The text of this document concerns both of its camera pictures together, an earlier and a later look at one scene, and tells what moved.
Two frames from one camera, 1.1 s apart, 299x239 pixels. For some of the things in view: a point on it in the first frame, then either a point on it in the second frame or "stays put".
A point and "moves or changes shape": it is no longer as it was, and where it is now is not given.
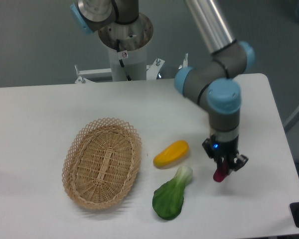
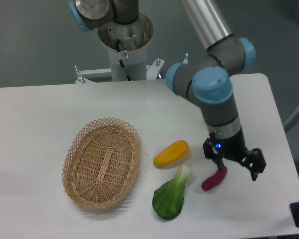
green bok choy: [168, 200] stays put
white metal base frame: [104, 74] stays put
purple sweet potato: [221, 173] moves or changes shape
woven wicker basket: [101, 163] stays put
